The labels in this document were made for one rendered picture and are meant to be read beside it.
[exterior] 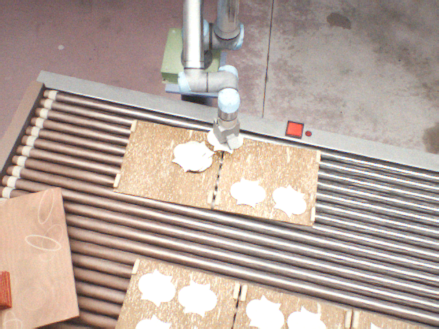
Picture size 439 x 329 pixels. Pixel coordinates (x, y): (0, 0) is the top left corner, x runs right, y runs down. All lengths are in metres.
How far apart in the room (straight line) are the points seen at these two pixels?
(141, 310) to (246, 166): 0.72
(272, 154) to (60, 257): 0.96
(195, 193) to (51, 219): 0.57
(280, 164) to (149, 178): 0.56
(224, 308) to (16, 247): 0.79
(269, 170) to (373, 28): 2.13
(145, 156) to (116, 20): 1.90
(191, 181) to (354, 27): 2.27
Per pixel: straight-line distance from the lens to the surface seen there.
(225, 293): 1.90
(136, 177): 2.07
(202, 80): 1.78
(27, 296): 1.89
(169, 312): 1.89
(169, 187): 2.03
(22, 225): 1.98
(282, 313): 1.91
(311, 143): 2.20
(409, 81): 3.76
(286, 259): 1.98
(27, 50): 3.81
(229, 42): 2.15
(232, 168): 2.07
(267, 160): 2.10
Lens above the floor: 2.80
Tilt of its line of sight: 64 degrees down
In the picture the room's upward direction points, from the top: 4 degrees clockwise
